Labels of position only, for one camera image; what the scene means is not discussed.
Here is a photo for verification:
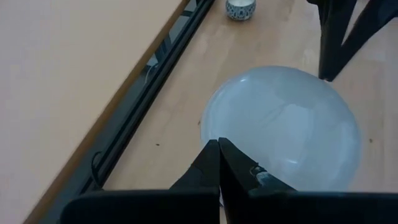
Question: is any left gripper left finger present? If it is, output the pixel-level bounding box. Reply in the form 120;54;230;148
60;139;221;224

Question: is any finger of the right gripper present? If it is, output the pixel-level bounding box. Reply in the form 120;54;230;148
319;0;358;82
331;0;398;82

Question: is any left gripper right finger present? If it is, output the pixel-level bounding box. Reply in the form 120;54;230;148
218;137;398;224

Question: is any white mushroom-shaped lightbulb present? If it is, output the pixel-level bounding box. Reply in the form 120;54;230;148
200;65;363;192

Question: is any blue white patterned cup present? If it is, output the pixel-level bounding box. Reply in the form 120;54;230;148
225;0;257;22

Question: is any beige wooden desk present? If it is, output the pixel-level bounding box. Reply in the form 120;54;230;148
0;0;191;224

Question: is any black aluminium rig frame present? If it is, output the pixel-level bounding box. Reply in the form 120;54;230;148
39;0;216;224

